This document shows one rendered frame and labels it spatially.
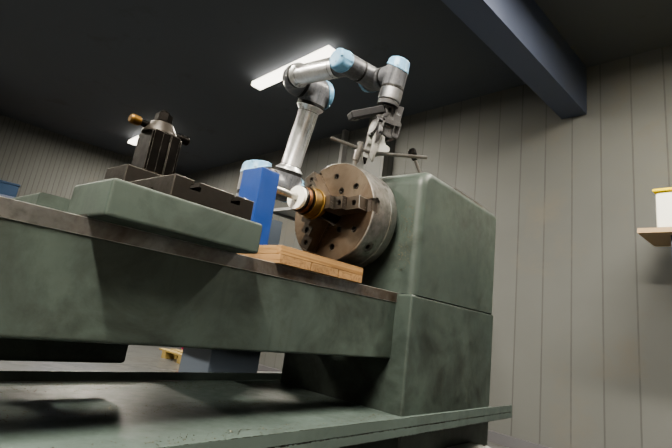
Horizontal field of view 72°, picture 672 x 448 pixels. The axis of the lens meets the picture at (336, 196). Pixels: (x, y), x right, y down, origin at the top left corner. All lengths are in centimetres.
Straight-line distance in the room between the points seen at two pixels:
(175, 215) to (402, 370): 82
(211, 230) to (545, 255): 359
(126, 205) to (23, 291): 18
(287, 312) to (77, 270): 45
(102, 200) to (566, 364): 369
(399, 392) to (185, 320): 69
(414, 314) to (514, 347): 289
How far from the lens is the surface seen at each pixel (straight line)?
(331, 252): 138
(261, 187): 117
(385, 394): 141
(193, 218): 83
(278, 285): 104
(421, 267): 141
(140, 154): 114
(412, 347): 139
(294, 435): 95
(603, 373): 400
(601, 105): 447
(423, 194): 144
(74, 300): 82
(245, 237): 89
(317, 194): 132
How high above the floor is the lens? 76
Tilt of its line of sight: 15 degrees up
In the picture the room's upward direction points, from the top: 8 degrees clockwise
